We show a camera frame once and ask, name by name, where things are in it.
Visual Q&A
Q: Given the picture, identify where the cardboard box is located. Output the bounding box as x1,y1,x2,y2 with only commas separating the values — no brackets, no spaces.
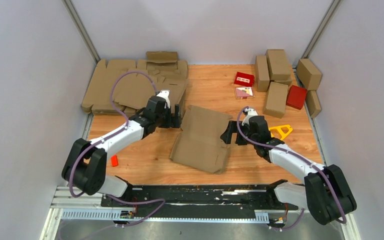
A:
305,90,322,119
254,55,270,92
169,105,233,174
263,82,288,119
296,58,322,91
266,49,291,81

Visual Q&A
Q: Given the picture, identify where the small red box with window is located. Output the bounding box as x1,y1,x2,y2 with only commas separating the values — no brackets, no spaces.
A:
233,71,255,87

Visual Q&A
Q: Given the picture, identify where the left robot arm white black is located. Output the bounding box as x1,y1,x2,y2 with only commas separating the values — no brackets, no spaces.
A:
61,89,181,207

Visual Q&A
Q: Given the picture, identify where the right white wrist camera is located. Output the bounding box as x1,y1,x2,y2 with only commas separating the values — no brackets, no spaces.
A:
242,107,258,126

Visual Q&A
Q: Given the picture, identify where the pink puzzle box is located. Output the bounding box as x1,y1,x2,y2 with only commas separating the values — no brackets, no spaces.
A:
234,86,254,100

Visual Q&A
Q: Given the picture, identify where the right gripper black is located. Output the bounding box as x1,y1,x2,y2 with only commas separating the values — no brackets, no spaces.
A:
220,120,258,146

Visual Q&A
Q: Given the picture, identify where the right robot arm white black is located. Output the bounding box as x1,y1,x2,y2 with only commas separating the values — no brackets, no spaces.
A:
220,115,357,225

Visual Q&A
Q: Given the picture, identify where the aluminium rail frame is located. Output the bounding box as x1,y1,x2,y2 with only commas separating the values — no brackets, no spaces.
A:
39,114,362,240

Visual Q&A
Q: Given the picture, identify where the flat cardboard stack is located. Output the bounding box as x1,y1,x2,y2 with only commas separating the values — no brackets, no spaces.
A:
81,51,189,117

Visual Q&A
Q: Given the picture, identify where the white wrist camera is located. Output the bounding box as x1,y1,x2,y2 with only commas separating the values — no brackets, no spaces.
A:
156,89,171,109
242,107,258,126

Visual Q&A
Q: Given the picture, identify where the small orange block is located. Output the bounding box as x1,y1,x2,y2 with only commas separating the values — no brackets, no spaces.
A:
110,155,119,167

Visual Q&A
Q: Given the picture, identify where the yellow triangular plastic frame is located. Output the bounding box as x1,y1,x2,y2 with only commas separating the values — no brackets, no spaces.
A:
268,124,293,141

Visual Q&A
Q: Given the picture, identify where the folded cardboard box front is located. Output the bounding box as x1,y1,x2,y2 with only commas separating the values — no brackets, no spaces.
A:
263,82,288,119

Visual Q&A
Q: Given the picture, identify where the folded cardboard box top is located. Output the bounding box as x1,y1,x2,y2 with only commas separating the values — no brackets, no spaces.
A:
266,49,291,81

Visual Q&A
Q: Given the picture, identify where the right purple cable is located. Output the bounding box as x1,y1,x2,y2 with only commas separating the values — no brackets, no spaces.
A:
236,105,348,232

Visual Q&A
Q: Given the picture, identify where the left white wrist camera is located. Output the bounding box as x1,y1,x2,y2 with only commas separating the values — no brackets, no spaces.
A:
156,89,171,109

